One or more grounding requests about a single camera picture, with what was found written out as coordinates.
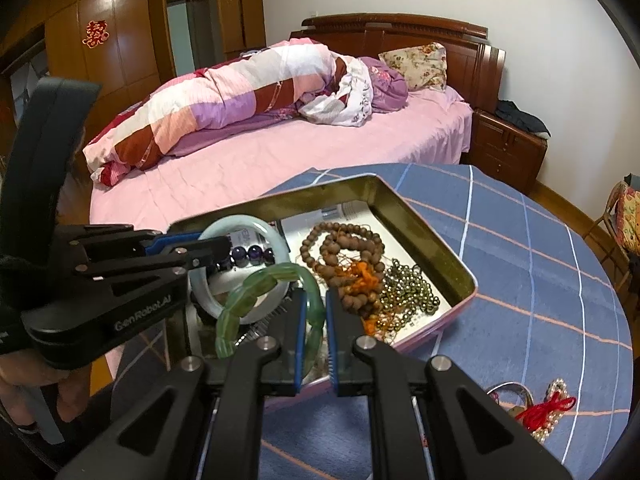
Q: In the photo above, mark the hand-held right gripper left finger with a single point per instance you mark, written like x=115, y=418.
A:
x=301, y=350

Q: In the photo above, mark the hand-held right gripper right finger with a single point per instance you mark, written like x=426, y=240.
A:
x=334, y=355

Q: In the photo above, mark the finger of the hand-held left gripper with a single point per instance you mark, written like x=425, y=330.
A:
x=172, y=241
x=205, y=252

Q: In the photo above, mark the pale jade bangle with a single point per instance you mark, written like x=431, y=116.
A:
x=235, y=221

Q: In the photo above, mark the pink tin box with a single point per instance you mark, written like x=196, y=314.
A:
x=415, y=240

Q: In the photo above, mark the person's left hand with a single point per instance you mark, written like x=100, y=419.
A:
x=75, y=390

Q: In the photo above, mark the bed with pink sheet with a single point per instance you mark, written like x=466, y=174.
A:
x=280, y=160

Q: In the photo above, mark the pink patchwork quilt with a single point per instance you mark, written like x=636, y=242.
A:
x=225, y=100

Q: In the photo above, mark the silver metal bangle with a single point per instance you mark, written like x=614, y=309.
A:
x=510, y=387

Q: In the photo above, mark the wooden wardrobe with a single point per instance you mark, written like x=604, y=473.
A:
x=125, y=45

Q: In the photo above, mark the white floral cloth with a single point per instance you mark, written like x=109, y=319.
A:
x=350, y=100

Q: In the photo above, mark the round table blue plaid cloth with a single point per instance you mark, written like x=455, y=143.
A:
x=525, y=260

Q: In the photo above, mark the red paper decoration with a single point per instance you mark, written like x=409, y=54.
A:
x=95, y=34

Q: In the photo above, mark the purple blanket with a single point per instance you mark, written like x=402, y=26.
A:
x=390, y=87

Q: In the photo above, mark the wooden nightstand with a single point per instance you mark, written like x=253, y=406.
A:
x=505, y=155

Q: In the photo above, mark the floral pillow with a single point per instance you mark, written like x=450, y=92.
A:
x=417, y=65

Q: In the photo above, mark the dark folded clothes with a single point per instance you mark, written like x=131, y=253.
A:
x=520, y=117

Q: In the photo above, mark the wooden chair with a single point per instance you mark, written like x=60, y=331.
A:
x=609, y=210

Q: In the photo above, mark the wooden headboard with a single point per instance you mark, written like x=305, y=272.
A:
x=465, y=65

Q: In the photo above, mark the colourful patterned cushion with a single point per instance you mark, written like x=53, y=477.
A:
x=631, y=215

